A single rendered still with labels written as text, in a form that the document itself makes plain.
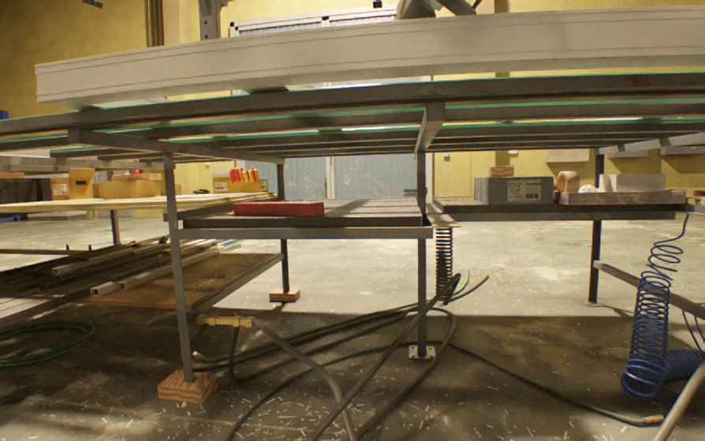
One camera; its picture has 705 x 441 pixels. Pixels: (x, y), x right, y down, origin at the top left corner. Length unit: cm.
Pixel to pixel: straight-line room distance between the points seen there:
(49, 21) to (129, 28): 231
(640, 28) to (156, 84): 77
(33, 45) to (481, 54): 1161
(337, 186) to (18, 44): 875
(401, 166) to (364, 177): 76
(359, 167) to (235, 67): 657
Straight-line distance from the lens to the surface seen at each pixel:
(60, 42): 1129
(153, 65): 74
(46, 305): 153
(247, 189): 201
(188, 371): 135
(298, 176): 744
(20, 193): 264
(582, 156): 768
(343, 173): 721
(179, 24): 876
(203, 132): 103
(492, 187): 139
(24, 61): 1207
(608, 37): 67
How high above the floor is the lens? 69
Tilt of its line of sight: 7 degrees down
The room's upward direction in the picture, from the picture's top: 2 degrees counter-clockwise
